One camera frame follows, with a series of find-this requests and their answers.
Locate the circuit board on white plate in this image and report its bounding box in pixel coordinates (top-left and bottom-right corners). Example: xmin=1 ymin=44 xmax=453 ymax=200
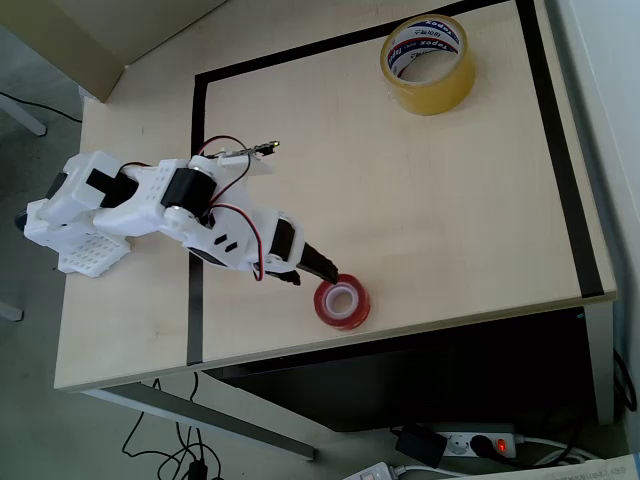
xmin=217 ymin=139 xmax=282 ymax=179

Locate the thin black cable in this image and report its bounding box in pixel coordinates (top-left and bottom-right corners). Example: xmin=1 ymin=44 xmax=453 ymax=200
xmin=0 ymin=91 xmax=82 ymax=123

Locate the yellow packing tape roll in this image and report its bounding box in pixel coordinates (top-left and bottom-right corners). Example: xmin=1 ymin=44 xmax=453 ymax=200
xmin=380 ymin=14 xmax=478 ymax=117

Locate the black round plug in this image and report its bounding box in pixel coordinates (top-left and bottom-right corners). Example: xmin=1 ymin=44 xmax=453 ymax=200
xmin=469 ymin=433 xmax=497 ymax=459

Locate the red tape roll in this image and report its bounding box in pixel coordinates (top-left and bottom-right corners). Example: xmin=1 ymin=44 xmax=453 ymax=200
xmin=312 ymin=272 xmax=373 ymax=332

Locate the printed paper sheet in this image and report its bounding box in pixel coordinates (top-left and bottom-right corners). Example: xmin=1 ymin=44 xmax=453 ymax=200
xmin=464 ymin=452 xmax=640 ymax=480

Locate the red black servo wire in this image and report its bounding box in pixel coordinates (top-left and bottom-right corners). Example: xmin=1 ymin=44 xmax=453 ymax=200
xmin=199 ymin=135 xmax=252 ymax=202
xmin=208 ymin=201 xmax=267 ymax=283

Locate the white power cable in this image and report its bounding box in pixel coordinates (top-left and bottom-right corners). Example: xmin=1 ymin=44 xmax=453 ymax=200
xmin=514 ymin=433 xmax=597 ymax=467

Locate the black power adapter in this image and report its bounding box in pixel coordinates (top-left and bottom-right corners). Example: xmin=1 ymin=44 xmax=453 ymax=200
xmin=394 ymin=424 xmax=449 ymax=470

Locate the grey metal table leg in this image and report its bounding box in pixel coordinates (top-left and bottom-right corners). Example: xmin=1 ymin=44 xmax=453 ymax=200
xmin=583 ymin=300 xmax=617 ymax=427
xmin=81 ymin=383 xmax=319 ymax=462

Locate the black floor cable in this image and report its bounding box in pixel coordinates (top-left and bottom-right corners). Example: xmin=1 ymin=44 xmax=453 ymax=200
xmin=174 ymin=372 xmax=224 ymax=480
xmin=121 ymin=377 xmax=194 ymax=480

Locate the black wall-side cable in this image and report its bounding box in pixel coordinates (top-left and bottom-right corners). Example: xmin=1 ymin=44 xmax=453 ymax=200
xmin=612 ymin=348 xmax=640 ymax=417

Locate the small white power strip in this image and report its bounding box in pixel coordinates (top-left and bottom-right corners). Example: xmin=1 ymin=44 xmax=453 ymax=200
xmin=342 ymin=460 xmax=402 ymax=480

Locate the white power strip red switch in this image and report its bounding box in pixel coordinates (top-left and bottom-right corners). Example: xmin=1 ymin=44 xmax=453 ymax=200
xmin=433 ymin=423 xmax=524 ymax=459

